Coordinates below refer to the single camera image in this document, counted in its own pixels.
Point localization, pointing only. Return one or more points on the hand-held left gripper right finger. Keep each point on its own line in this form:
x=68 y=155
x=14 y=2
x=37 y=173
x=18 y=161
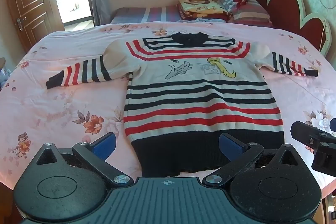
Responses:
x=231 y=146

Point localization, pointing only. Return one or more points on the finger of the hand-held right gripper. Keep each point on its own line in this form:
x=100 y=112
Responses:
x=332 y=124
x=305 y=130

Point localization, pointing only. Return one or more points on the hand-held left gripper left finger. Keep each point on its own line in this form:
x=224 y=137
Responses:
x=105 y=146

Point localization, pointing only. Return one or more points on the striped knit sweater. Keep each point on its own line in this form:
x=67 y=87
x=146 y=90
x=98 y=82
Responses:
x=199 y=98

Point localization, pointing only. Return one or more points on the pink floral bedsheet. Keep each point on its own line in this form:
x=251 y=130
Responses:
x=65 y=87

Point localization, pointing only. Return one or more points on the plastic bag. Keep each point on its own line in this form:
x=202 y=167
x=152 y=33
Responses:
x=4 y=78

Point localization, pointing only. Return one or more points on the red heart-shaped headboard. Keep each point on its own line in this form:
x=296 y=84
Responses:
x=288 y=8

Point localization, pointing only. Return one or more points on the light blue cloth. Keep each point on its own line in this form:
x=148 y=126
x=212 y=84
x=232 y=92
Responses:
x=210 y=20

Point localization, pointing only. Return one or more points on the striped pillow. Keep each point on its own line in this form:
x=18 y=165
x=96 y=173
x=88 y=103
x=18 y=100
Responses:
x=249 y=12

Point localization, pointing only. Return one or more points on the striped mattress sheet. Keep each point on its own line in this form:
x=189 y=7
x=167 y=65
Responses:
x=147 y=14

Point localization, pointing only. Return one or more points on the folded printed blanket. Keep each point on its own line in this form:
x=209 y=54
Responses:
x=202 y=7

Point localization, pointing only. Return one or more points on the wooden door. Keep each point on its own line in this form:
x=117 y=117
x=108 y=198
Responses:
x=29 y=3

